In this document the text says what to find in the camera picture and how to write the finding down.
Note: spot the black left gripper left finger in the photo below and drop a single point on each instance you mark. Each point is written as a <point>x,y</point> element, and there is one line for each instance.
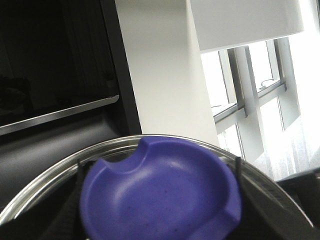
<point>66,225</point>

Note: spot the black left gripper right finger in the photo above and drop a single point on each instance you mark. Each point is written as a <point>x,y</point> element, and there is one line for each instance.
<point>269,213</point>

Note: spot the black range hood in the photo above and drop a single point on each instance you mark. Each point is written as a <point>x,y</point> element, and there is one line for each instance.
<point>65,85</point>

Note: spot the white window frame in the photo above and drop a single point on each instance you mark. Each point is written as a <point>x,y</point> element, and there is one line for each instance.
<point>246,97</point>

